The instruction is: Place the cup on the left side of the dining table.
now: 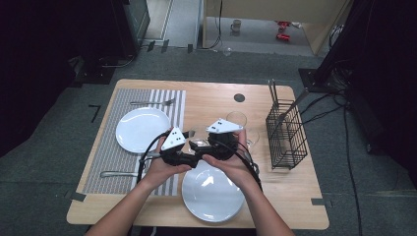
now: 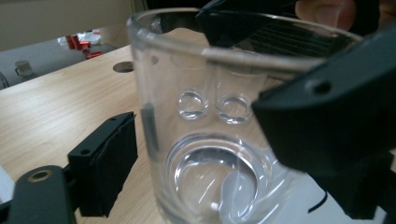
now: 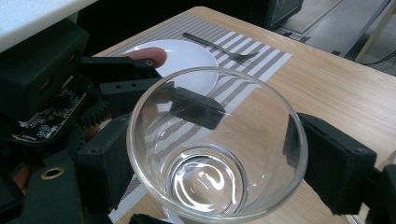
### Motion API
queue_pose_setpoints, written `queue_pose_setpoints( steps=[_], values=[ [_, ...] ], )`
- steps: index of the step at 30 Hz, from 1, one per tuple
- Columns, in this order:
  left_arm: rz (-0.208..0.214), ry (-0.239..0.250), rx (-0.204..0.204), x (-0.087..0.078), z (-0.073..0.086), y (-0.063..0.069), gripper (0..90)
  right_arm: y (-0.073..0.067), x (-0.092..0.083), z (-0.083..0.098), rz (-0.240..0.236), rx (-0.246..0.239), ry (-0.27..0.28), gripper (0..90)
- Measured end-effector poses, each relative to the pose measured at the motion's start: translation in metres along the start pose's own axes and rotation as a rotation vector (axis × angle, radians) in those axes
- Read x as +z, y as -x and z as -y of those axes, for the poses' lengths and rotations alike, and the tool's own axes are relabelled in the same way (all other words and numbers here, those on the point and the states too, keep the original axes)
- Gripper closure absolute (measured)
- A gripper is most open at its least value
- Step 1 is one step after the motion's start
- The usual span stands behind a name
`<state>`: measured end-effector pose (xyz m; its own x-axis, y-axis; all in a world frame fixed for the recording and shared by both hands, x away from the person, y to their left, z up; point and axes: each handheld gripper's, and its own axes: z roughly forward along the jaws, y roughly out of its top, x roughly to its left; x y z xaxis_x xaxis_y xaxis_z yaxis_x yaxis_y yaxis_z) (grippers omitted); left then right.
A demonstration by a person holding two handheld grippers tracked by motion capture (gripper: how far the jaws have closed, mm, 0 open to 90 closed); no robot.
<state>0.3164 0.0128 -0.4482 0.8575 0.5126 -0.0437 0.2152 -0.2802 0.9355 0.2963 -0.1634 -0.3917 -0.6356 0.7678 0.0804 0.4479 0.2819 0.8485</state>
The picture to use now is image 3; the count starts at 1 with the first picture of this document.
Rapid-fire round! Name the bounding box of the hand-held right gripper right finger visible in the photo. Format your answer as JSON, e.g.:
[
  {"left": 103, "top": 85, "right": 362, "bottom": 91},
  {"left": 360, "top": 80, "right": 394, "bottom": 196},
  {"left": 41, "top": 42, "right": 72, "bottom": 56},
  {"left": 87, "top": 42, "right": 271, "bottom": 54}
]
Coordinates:
[{"left": 282, "top": 111, "right": 378, "bottom": 217}]

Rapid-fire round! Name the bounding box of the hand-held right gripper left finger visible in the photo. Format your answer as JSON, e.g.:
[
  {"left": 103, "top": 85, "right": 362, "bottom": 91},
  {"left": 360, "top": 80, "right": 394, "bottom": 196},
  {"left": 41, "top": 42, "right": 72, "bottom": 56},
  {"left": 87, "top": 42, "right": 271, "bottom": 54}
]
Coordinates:
[{"left": 77, "top": 113, "right": 139, "bottom": 217}]

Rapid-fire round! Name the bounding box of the white round plate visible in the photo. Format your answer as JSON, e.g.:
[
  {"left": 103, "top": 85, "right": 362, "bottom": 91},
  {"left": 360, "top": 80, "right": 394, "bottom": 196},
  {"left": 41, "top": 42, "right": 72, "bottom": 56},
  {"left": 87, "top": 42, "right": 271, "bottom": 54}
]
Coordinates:
[{"left": 124, "top": 39, "right": 219, "bottom": 97}]

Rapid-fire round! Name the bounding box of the dark metal fork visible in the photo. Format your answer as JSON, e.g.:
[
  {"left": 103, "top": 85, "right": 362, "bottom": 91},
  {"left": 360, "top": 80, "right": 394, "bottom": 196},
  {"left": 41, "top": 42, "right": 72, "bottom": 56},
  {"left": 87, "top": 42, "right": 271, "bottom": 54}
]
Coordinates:
[{"left": 182, "top": 32, "right": 261, "bottom": 65}]

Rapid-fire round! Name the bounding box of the clear drinking glass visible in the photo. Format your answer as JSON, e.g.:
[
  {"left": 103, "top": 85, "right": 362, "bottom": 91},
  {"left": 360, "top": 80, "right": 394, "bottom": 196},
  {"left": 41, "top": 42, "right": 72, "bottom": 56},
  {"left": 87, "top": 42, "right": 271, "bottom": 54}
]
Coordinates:
[{"left": 125, "top": 65, "right": 309, "bottom": 223}]

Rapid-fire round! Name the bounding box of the grey white striped placemat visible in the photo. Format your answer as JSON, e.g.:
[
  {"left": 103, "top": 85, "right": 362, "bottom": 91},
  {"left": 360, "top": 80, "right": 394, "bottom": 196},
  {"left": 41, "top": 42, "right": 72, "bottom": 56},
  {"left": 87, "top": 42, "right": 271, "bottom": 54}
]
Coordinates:
[{"left": 106, "top": 13, "right": 293, "bottom": 224}]

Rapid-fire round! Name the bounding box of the black curtain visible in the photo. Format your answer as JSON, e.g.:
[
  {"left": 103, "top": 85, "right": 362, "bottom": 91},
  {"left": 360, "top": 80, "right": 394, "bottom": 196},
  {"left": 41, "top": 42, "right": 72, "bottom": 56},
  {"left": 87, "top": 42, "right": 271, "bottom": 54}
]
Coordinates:
[{"left": 78, "top": 0, "right": 272, "bottom": 57}]

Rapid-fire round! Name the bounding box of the dark glass-fronted cabinet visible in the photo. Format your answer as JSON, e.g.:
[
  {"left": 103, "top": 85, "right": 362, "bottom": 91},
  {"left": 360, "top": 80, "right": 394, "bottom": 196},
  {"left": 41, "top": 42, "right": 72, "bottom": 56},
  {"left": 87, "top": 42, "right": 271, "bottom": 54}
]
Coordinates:
[{"left": 265, "top": 0, "right": 304, "bottom": 31}]

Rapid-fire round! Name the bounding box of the light wooden desk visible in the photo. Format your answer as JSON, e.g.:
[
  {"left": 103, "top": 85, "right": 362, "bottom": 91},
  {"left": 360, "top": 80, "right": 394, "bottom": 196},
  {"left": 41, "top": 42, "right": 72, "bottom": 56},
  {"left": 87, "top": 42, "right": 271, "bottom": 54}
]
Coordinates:
[{"left": 354, "top": 0, "right": 396, "bottom": 63}]

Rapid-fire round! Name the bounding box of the black hanging cable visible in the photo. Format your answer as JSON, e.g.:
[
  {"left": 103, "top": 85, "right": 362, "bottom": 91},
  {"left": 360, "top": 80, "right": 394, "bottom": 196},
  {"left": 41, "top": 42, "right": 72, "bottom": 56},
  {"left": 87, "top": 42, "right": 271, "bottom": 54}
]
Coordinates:
[{"left": 367, "top": 49, "right": 396, "bottom": 67}]

